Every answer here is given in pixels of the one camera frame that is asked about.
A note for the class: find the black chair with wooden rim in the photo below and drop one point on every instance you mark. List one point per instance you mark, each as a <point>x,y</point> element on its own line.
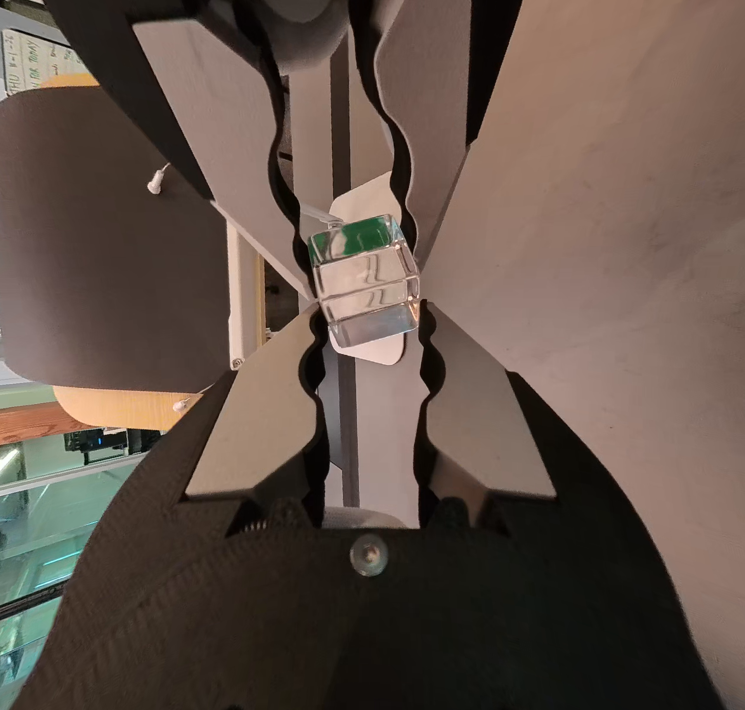
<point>105,244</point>

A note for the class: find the clear glass cube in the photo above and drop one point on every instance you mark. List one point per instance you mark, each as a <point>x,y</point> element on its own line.
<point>366,291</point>

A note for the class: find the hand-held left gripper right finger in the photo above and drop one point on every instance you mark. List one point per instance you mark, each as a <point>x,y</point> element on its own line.
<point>489,430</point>

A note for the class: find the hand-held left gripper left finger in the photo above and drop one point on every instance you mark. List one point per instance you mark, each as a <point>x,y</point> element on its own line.
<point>256,424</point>

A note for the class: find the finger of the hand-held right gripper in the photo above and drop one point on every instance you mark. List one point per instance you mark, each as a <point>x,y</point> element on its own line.
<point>215,122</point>
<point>436,81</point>

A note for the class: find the black electronic device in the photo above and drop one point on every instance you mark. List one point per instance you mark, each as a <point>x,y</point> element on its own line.
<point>110,445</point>

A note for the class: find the handwritten whiteboard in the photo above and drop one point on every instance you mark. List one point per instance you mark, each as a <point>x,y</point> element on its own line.
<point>35,63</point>

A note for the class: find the brown wooden rail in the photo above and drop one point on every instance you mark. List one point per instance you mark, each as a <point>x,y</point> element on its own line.
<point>29,424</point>

